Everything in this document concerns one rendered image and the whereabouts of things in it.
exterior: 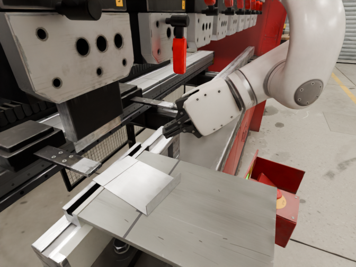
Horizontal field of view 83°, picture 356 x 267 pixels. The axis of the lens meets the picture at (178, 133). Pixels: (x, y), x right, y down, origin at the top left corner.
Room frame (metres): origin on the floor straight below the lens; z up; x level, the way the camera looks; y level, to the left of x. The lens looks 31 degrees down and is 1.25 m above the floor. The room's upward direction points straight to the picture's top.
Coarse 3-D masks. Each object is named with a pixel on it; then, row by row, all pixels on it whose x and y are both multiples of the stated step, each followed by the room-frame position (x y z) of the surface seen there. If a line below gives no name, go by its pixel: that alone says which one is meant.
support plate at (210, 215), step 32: (160, 160) 0.32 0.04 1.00; (192, 192) 0.23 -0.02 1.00; (224, 192) 0.23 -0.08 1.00; (256, 192) 0.23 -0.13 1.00; (96, 224) 0.18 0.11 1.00; (128, 224) 0.18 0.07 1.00; (160, 224) 0.18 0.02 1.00; (192, 224) 0.18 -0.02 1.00; (224, 224) 0.18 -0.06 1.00; (256, 224) 0.18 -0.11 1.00; (160, 256) 0.13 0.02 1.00; (192, 256) 0.13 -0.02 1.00; (224, 256) 0.13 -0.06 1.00; (256, 256) 0.13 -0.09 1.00
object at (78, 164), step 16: (16, 128) 0.39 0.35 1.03; (32, 128) 0.39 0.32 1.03; (48, 128) 0.39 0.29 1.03; (0, 144) 0.32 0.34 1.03; (16, 144) 0.33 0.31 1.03; (32, 144) 0.34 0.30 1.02; (48, 144) 0.37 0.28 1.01; (0, 160) 0.31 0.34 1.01; (16, 160) 0.31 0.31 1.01; (32, 160) 0.33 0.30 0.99; (48, 160) 0.32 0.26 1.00; (64, 160) 0.31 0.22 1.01; (80, 160) 0.31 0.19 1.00
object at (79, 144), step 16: (80, 96) 0.25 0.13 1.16; (96, 96) 0.27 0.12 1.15; (112, 96) 0.30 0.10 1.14; (64, 112) 0.23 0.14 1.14; (80, 112) 0.24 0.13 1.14; (96, 112) 0.27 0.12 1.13; (112, 112) 0.30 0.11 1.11; (64, 128) 0.24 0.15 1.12; (80, 128) 0.24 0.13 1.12; (96, 128) 0.26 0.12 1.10; (112, 128) 0.30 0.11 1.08; (80, 144) 0.24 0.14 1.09
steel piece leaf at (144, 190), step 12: (132, 168) 0.29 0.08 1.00; (144, 168) 0.29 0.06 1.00; (120, 180) 0.26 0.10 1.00; (132, 180) 0.26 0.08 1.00; (144, 180) 0.26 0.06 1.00; (156, 180) 0.26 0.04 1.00; (168, 180) 0.26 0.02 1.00; (180, 180) 0.26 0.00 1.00; (120, 192) 0.23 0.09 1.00; (132, 192) 0.23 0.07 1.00; (144, 192) 0.23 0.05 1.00; (156, 192) 0.23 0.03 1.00; (168, 192) 0.23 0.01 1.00; (132, 204) 0.21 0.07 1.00; (144, 204) 0.21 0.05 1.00; (156, 204) 0.21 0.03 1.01
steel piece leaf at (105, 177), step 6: (120, 162) 0.31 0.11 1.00; (126, 162) 0.31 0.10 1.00; (132, 162) 0.31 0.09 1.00; (114, 168) 0.29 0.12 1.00; (120, 168) 0.29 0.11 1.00; (126, 168) 0.29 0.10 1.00; (102, 174) 0.28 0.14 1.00; (108, 174) 0.28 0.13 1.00; (114, 174) 0.28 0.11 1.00; (96, 180) 0.26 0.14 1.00; (102, 180) 0.26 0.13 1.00; (108, 180) 0.26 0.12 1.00
